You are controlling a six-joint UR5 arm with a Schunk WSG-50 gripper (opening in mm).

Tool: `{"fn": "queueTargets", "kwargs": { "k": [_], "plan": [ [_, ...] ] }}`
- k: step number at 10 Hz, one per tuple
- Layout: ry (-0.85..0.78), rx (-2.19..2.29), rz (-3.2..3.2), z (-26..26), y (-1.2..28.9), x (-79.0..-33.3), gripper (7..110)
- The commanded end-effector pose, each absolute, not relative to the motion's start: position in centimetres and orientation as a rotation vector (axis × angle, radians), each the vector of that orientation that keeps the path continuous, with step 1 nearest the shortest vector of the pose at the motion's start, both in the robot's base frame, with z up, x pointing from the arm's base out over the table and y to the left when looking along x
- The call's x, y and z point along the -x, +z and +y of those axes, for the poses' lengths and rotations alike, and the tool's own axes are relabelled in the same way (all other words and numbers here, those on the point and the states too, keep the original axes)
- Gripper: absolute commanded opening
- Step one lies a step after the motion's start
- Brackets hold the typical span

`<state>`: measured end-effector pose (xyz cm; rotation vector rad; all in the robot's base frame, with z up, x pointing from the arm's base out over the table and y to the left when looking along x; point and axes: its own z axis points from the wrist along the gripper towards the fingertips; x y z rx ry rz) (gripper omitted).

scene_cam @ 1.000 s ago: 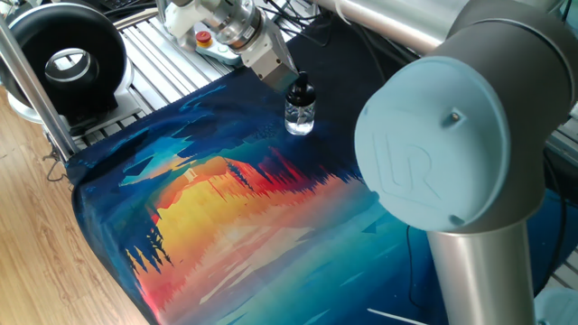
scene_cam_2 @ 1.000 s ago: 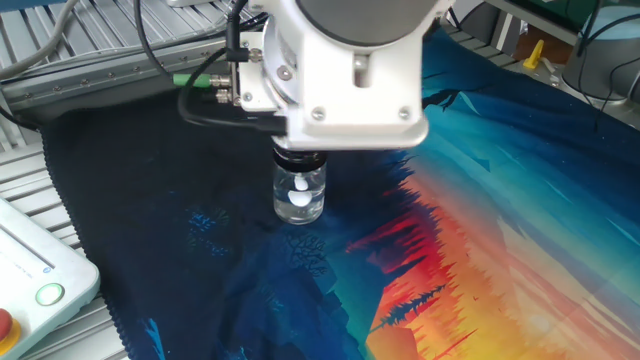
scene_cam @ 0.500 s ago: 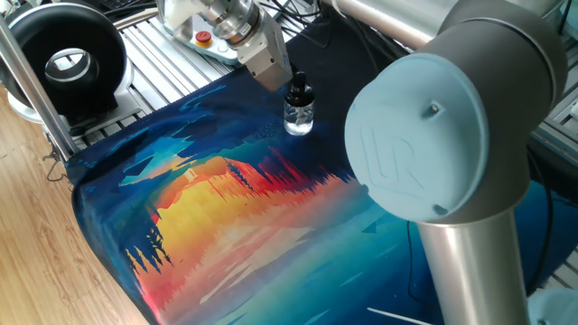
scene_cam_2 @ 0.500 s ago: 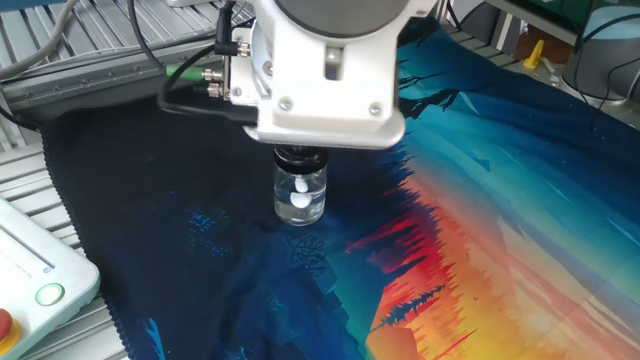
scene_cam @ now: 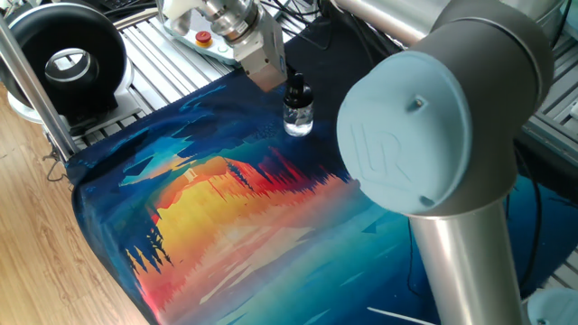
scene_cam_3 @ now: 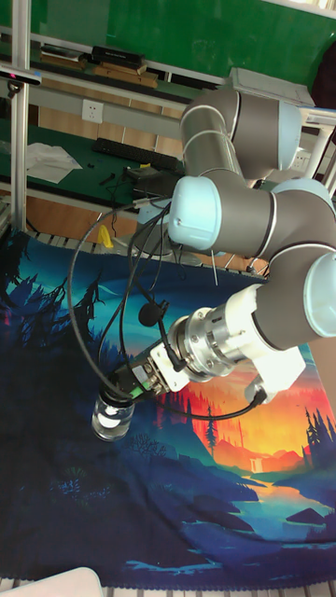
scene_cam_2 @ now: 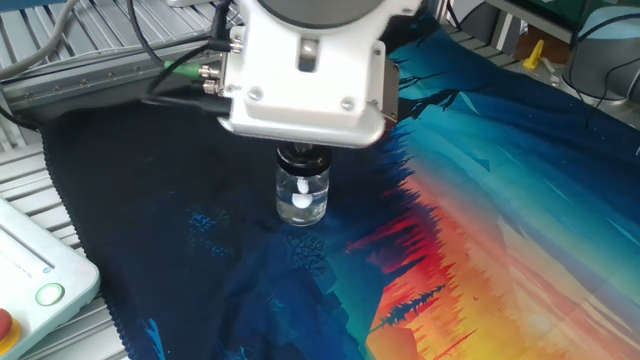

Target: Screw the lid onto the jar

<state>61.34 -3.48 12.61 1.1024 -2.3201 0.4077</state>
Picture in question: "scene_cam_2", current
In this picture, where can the silver Schunk gripper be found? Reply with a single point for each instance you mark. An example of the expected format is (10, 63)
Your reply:
(391, 95)

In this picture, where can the black knobbed jar lid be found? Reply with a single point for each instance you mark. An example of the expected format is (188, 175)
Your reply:
(303, 162)

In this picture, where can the clear glass jar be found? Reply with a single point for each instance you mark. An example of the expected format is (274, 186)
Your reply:
(302, 212)

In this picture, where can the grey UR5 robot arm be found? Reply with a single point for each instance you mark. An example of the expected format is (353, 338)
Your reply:
(310, 100)

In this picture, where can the colourful sunset print cloth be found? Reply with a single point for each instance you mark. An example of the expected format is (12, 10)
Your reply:
(450, 225)

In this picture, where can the small yellow plastic object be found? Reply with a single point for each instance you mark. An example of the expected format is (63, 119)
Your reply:
(534, 57)

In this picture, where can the white teach pendant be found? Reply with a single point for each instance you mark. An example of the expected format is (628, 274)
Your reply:
(30, 280)

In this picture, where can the aluminium rail with screws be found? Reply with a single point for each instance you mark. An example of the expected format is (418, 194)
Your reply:
(75, 85)

